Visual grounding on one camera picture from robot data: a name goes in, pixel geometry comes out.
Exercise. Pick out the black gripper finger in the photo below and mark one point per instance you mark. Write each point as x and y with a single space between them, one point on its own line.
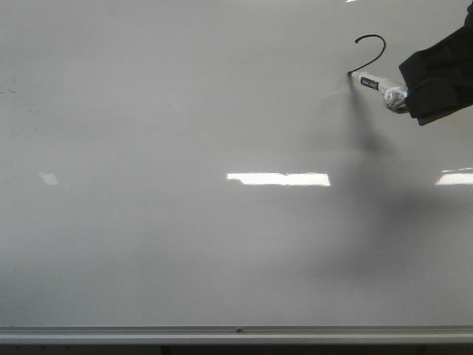
456 48
437 91

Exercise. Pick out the white black whiteboard marker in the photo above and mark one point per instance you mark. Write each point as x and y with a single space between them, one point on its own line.
393 94

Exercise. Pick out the white whiteboard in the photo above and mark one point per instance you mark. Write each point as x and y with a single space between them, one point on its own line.
198 163

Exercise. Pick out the aluminium whiteboard tray rail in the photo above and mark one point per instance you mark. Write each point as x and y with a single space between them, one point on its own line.
237 335

